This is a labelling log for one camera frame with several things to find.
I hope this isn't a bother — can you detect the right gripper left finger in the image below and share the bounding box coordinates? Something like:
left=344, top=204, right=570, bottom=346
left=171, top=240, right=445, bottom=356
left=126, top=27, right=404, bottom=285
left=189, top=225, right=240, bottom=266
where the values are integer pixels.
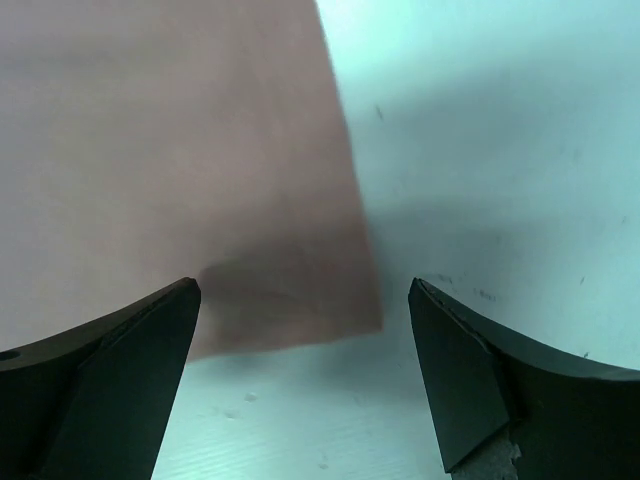
left=1, top=278, right=201, bottom=480

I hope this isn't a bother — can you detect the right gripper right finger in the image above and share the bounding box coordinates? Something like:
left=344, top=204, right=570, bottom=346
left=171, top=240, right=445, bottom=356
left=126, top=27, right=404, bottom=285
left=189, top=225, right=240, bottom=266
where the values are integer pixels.
left=408, top=279, right=639, bottom=479

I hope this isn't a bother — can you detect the pink t shirt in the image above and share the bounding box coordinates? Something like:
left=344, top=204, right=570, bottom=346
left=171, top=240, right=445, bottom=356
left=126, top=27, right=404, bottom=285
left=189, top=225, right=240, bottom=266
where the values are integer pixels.
left=1, top=1, right=383, bottom=358

